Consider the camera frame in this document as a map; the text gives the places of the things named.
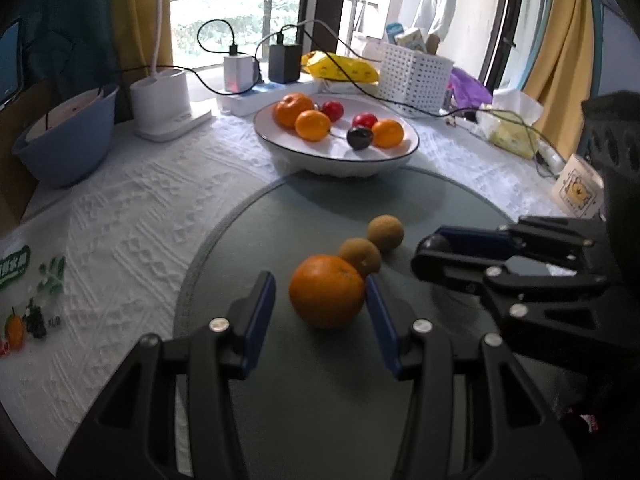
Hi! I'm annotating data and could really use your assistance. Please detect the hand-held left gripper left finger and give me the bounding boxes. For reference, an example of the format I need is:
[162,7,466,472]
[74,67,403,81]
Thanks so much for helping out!
[56,270,277,480]

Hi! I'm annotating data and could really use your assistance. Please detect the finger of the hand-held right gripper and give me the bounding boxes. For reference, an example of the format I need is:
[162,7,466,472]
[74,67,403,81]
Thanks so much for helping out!
[411,251,624,357]
[435,216,609,273]

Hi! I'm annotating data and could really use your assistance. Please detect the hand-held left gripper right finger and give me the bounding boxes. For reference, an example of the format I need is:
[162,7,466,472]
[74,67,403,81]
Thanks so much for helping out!
[365,275,585,480]

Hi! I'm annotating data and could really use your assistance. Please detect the dark purple plum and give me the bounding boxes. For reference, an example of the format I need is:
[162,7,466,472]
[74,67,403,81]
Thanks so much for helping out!
[346,126,375,151]
[417,234,452,259]

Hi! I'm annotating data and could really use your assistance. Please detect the orange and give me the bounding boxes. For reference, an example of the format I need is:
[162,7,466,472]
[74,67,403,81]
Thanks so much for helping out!
[272,92,316,129]
[371,119,405,149]
[295,110,332,142]
[288,255,367,330]

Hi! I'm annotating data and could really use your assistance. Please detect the brown kiwi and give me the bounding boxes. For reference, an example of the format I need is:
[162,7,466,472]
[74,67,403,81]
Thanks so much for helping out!
[366,214,405,254]
[338,238,383,277]

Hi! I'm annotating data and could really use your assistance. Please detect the white plate with dark rim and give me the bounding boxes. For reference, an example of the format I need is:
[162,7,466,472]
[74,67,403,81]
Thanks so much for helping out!
[252,94,420,179]

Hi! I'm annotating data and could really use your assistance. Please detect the small carton with duck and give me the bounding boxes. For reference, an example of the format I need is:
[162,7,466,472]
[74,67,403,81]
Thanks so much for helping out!
[551,154,607,219]

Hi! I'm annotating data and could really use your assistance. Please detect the round grey placemat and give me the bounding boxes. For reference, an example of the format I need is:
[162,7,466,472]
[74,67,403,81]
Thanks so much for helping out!
[172,166,581,480]

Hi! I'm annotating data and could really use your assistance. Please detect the yellow tissue pack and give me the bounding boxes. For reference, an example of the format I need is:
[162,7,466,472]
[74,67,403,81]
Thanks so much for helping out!
[476,88,545,161]

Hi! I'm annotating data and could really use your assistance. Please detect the purple plastic bag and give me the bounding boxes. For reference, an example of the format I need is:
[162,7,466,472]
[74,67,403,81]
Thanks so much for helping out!
[446,66,494,109]

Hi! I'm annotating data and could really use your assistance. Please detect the yellow curtain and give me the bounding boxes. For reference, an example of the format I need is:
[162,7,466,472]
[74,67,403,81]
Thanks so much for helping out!
[109,0,174,69]
[521,0,595,137]

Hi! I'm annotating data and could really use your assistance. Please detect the white perforated plastic basket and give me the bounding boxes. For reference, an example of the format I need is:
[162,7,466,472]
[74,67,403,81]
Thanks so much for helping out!
[377,42,455,119]

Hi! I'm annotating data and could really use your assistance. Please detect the beige snack box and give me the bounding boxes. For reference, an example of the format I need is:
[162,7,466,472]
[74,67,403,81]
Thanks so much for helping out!
[396,27,430,53]

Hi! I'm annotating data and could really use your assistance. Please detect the white power strip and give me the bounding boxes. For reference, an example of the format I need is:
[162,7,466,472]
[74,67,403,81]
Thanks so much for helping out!
[216,80,322,117]

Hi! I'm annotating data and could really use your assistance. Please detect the clear printed plastic bag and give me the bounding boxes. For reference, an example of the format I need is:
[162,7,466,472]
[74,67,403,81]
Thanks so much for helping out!
[0,244,69,357]

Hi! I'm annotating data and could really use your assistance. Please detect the white cylindrical appliance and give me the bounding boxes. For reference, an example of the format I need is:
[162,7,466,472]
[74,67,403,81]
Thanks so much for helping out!
[129,0,214,144]

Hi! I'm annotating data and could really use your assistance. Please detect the white charger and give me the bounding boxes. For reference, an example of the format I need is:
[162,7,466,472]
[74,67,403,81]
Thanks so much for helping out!
[223,54,257,94]

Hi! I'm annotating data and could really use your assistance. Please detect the blue plastic bowl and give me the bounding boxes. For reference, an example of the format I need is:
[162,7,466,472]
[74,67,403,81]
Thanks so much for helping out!
[11,83,121,189]

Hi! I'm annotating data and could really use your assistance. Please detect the black charger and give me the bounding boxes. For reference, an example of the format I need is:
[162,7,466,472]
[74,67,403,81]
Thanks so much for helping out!
[268,44,303,85]

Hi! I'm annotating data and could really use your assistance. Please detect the dark blue curtain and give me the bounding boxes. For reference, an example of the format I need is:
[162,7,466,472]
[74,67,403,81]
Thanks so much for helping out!
[19,0,122,88]

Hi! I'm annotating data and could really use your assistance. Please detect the black charging cable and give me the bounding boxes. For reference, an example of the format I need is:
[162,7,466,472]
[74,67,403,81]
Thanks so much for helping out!
[120,19,242,97]
[256,19,556,171]

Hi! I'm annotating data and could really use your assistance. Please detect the dark window frame post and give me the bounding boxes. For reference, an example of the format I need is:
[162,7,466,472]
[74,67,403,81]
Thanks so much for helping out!
[299,0,352,57]

